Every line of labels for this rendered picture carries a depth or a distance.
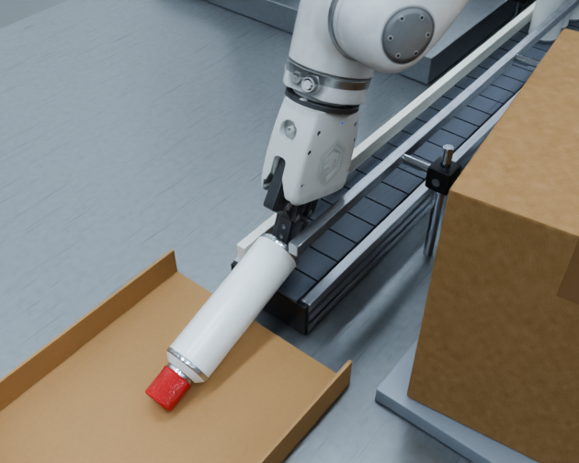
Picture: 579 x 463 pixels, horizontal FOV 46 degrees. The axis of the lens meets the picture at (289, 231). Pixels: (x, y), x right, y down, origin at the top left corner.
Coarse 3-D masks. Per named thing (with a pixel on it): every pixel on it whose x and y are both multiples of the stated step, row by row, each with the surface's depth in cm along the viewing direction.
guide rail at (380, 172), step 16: (576, 0) 109; (560, 16) 105; (544, 32) 102; (528, 48) 100; (496, 64) 94; (480, 80) 91; (464, 96) 88; (448, 112) 85; (432, 128) 83; (416, 144) 81; (384, 160) 78; (400, 160) 79; (368, 176) 76; (384, 176) 78; (352, 192) 74; (368, 192) 76; (336, 208) 72; (320, 224) 70; (304, 240) 69
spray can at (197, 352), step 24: (264, 240) 72; (240, 264) 72; (264, 264) 71; (288, 264) 72; (240, 288) 70; (264, 288) 71; (216, 312) 69; (240, 312) 69; (192, 336) 68; (216, 336) 68; (240, 336) 70; (168, 360) 68; (192, 360) 67; (216, 360) 69; (168, 384) 67; (168, 408) 67
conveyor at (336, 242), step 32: (480, 64) 110; (512, 64) 110; (448, 96) 103; (480, 96) 103; (416, 128) 97; (448, 128) 97; (384, 192) 87; (352, 224) 82; (320, 256) 78; (288, 288) 75
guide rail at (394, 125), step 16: (528, 16) 116; (512, 32) 113; (480, 48) 107; (496, 48) 111; (464, 64) 103; (448, 80) 100; (432, 96) 98; (400, 112) 94; (416, 112) 96; (384, 128) 91; (400, 128) 94; (368, 144) 88; (352, 160) 86; (272, 224) 77; (240, 256) 76
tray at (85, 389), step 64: (128, 320) 78; (0, 384) 67; (64, 384) 71; (128, 384) 71; (192, 384) 71; (256, 384) 71; (320, 384) 71; (0, 448) 66; (64, 448) 66; (128, 448) 66; (192, 448) 66; (256, 448) 66
